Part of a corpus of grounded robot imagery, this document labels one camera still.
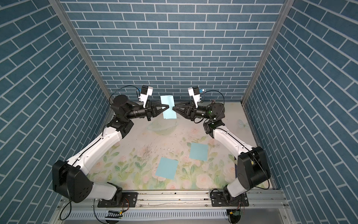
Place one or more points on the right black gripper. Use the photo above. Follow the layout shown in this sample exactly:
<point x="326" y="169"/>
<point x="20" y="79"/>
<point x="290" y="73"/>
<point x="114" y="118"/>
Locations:
<point x="188" y="114"/>

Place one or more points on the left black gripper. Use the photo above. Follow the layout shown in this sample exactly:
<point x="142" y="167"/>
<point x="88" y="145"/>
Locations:
<point x="154" y="113"/>

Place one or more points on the light blue square paper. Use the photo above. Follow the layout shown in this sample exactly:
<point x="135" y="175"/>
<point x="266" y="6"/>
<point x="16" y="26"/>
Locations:
<point x="168" y="113"/>

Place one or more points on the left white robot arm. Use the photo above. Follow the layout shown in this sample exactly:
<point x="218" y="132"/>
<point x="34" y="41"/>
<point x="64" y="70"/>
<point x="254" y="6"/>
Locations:
<point x="70" y="177"/>

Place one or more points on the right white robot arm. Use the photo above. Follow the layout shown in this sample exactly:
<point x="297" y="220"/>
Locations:
<point x="252" y="166"/>

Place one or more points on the light blue paper right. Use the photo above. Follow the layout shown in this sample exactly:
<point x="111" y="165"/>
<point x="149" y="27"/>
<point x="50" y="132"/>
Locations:
<point x="199" y="151"/>

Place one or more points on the floral table mat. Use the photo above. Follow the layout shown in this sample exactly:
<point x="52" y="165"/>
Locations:
<point x="133" y="162"/>

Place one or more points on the light blue paper front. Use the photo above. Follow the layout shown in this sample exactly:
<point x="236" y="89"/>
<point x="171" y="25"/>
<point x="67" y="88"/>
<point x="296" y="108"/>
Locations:
<point x="167" y="168"/>

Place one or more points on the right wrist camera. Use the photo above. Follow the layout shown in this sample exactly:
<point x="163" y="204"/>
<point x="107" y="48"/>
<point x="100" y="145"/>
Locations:
<point x="195" y="93"/>

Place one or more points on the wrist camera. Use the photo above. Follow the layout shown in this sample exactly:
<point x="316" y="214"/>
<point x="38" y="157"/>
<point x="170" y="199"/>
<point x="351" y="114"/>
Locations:
<point x="195" y="93"/>
<point x="145" y="92"/>

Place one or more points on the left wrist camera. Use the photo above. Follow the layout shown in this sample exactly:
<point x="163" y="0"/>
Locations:
<point x="145" y="92"/>

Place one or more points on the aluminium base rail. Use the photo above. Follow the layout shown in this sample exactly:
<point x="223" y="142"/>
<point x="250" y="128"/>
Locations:
<point x="189" y="199"/>

